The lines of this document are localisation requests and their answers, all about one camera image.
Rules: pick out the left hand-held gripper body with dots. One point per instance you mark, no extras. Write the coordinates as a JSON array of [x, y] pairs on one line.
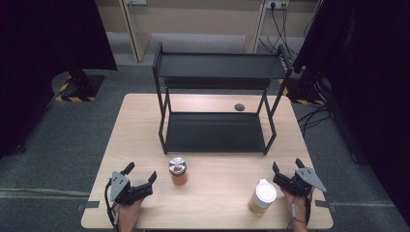
[[120, 187]]

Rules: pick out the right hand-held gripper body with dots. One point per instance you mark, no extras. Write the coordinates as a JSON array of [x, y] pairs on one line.
[[306, 177]]

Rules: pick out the white lid jar yellow contents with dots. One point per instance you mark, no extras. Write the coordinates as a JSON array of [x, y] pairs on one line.
[[266, 194]]

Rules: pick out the silver lid jar red contents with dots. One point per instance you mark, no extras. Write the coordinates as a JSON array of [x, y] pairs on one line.
[[177, 167]]

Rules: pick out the black metal two-tier shelf rack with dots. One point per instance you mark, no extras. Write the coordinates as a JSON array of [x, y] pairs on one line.
[[219, 66]]

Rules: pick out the person's left hand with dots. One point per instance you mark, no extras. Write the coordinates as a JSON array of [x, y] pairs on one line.
[[129, 216]]

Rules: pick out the person's right hand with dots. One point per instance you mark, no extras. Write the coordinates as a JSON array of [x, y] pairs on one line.
[[300, 209]]

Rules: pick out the black stand base striped tape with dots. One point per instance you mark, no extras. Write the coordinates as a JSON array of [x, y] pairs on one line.
[[306, 92], [80, 87]]

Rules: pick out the dark round table grommet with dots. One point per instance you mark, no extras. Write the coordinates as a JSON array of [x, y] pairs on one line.
[[239, 107]]

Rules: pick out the black curtain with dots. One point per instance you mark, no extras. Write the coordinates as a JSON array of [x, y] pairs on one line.
[[38, 64], [370, 80]]

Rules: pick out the beige wooden partition post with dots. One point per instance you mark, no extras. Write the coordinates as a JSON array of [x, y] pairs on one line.
[[133, 29]]

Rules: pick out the white wall socket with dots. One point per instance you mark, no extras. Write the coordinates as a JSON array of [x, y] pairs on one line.
[[277, 4]]

